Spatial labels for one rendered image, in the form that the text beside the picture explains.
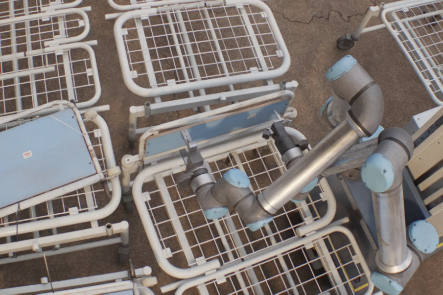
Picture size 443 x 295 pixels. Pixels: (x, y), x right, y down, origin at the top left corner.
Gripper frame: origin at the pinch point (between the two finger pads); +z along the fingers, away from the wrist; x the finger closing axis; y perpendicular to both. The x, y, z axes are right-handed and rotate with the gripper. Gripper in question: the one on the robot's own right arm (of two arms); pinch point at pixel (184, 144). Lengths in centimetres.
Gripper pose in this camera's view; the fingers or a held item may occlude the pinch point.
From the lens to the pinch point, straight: 207.7
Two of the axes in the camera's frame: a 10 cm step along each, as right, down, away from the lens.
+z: -3.9, -7.7, 5.0
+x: 1.0, -5.8, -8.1
